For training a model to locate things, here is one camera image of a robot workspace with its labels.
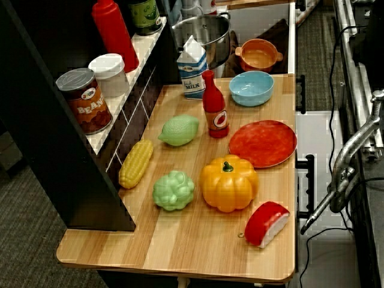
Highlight light blue bowl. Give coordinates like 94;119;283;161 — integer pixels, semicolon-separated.
229;70;275;107

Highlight green toy lime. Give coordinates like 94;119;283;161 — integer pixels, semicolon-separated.
157;114;200;147

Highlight red hot sauce bottle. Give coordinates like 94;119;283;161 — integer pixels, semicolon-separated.
201;70;230;139

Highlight green toy grapes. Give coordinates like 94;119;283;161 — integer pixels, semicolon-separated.
152;170;196;211

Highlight orange toy pumpkin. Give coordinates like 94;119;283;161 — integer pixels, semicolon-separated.
199;154;260;214

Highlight yellow toy corn cob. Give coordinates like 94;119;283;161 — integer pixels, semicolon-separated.
118;139;155;190

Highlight toy milk carton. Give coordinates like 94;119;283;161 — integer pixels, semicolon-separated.
176;35;209;101

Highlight red plate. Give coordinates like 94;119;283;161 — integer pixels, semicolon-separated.
228;119;298;169

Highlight red and white toy cheese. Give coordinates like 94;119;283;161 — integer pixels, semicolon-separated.
244;200;291;250

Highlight white lidded jar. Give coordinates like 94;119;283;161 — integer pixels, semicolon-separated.
88;53;130;98

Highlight stainless steel pot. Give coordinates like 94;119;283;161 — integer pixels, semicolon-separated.
171;11;233;71

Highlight orange bottle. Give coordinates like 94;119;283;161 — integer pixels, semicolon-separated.
55;67;113;136

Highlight green peas can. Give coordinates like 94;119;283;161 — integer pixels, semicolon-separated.
128;0;163;36

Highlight red ketchup squeeze bottle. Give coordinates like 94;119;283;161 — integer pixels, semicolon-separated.
91;0;140;74

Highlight white container red label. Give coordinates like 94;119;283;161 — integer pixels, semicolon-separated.
191;0;219;16

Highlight white sink basin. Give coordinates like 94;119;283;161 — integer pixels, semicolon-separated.
214;2;297;76

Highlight black shelf unit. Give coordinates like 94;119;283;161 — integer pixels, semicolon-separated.
0;0;176;232

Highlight metal clamp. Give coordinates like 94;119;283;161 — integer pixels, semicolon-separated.
300;89;384;235

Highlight orange bowl with handles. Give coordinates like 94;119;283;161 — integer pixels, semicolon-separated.
235;38;284;73

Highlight short black drawer handle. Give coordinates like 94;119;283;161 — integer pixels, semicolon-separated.
295;74;307;115

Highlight long black drawer handle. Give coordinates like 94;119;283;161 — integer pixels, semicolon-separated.
295;154;316;220

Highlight black cable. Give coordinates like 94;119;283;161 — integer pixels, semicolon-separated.
328;25;368;170
305;176;384;288

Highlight aluminium frame rail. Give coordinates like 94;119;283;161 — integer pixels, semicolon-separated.
332;0;384;157

